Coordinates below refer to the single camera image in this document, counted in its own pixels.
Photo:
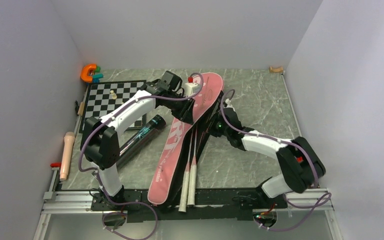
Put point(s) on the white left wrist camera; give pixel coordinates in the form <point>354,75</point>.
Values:
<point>191,87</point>

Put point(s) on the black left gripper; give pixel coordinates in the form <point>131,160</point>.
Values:
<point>186,114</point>

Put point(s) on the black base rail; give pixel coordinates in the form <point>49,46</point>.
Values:
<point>210,203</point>

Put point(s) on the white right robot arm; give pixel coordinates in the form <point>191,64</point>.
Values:
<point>301,168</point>

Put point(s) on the cream chess piece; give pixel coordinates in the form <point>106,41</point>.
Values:
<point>113,95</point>

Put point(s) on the black shuttlecock tube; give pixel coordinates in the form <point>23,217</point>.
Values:
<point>139,140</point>

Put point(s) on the red clamp knob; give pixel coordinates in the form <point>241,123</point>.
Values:
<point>56,165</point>

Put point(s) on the black white chessboard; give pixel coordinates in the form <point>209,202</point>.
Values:
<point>98,101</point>

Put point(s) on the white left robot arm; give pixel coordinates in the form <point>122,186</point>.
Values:
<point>100,141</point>

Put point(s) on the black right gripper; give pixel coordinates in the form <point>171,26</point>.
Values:
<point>212,131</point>

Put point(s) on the pink racket bag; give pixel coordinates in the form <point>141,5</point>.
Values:
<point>168,178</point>

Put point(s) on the orange teal toy blocks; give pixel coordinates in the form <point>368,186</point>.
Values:
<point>91,73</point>

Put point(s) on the small wooden arch block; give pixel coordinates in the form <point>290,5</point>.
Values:
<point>273,69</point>

